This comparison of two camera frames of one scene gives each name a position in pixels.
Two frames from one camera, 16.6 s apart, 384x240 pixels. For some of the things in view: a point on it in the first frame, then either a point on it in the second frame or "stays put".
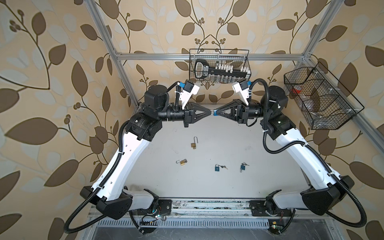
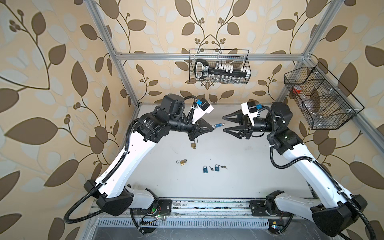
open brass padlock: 193,145 stays put
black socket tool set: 221,73 stays put
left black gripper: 190,115 -> 196,129
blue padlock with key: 217,167 stays put
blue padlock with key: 243,167 -> 205,169
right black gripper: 240,114 -> 245,129
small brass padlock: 182,162 stays put
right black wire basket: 327,105 stays put
